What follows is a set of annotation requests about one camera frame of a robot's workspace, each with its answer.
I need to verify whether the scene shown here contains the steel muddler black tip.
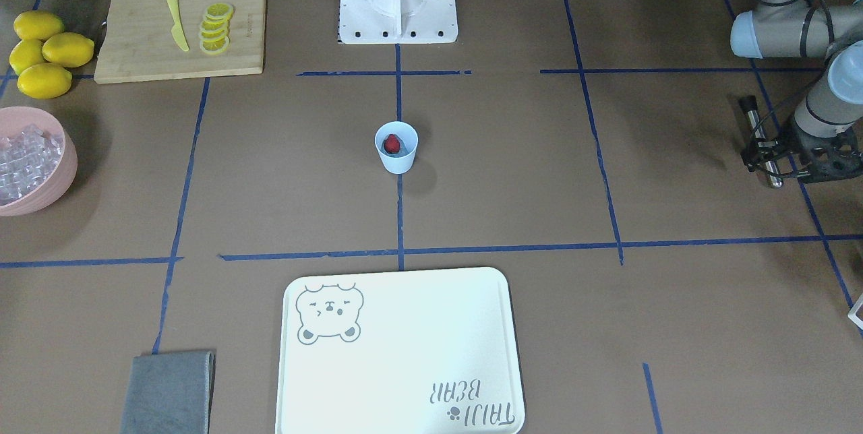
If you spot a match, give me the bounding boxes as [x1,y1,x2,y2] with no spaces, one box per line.
[738,95,785,189]

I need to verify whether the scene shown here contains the pink bowl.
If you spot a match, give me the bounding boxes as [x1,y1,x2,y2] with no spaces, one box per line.
[1,106,78,216]

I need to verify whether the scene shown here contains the white bear serving tray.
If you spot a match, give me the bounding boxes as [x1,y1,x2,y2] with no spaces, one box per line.
[274,266,526,433]

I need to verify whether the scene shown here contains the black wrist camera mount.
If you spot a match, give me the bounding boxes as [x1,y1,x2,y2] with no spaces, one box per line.
[798,128,862,183]

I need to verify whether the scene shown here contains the light blue plastic cup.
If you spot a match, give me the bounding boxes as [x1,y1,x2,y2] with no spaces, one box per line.
[375,121,419,174]

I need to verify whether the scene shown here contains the white wire cup rack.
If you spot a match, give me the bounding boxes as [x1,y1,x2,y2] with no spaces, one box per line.
[847,294,863,332]

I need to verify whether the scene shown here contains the lemon slices row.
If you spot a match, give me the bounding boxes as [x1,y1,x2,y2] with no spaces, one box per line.
[198,2,235,55]

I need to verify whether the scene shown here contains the clear ice cubes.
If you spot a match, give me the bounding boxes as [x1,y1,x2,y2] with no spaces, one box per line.
[1,124,65,206]

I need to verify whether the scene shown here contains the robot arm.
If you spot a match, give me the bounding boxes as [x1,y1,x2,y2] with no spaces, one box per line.
[730,0,862,183]

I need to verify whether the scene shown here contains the grey folded cloth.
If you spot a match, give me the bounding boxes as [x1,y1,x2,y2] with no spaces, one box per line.
[119,349,215,433]

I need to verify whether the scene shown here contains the bamboo cutting board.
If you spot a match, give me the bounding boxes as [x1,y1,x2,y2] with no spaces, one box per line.
[94,0,267,84]

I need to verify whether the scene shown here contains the red strawberry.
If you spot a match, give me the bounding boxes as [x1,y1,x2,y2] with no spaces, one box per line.
[382,133,402,156]

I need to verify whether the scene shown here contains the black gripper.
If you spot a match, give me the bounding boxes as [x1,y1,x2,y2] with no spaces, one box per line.
[742,126,820,173]

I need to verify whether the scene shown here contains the yellow lemon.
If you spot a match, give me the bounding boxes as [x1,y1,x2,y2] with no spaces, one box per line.
[13,10,65,41]
[18,63,73,100]
[41,32,95,68]
[9,40,46,75]

